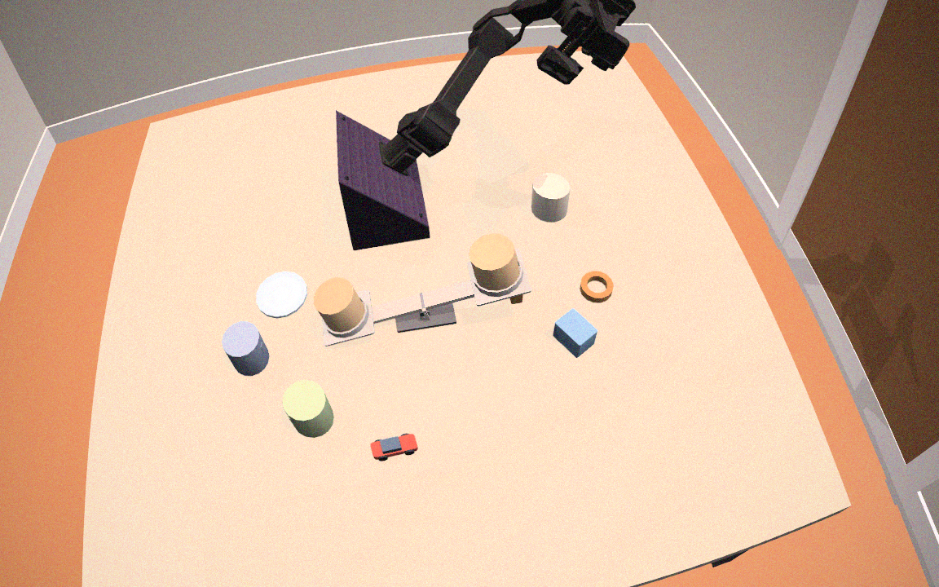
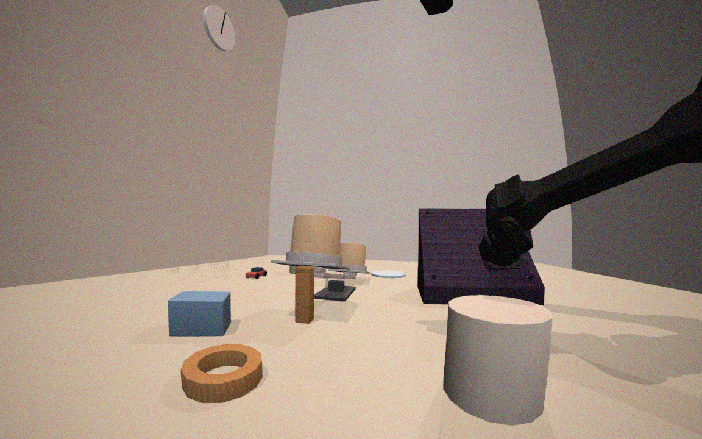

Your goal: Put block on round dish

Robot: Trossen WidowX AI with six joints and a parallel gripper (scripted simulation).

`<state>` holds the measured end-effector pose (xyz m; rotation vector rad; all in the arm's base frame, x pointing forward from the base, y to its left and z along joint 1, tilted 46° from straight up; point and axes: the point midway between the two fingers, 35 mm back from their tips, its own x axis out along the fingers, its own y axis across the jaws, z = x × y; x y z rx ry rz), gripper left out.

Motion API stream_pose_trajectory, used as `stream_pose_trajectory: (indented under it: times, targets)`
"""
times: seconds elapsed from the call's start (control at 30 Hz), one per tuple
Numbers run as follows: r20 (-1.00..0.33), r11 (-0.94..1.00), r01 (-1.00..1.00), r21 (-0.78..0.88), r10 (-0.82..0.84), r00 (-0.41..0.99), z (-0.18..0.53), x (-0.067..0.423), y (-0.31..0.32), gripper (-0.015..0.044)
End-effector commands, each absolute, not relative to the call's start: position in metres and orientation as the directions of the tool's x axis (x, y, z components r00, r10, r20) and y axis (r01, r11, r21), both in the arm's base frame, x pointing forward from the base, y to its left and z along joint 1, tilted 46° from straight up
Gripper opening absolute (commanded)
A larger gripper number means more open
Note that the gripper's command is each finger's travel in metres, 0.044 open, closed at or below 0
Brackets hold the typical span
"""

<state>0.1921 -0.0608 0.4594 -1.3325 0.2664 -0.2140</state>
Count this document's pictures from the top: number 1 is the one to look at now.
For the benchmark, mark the blue box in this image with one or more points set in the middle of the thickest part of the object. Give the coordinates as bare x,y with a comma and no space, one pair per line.
574,332

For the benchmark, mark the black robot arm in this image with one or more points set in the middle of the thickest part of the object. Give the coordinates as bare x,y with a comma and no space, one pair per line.
430,128

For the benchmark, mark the red toy car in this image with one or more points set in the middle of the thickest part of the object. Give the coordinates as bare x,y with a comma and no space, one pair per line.
394,446

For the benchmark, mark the orange ring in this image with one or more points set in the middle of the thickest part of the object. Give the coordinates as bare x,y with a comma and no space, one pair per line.
590,295

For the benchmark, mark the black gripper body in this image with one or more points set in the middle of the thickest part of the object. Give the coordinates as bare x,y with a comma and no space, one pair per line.
582,29

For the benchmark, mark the pale wooden balance beam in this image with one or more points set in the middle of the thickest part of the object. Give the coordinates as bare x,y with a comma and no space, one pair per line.
429,309

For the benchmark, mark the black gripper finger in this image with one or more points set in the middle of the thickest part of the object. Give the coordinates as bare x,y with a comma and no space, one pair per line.
608,14
562,64

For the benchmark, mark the pale yellow cylinder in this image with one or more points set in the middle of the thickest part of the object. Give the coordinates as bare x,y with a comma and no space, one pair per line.
308,408

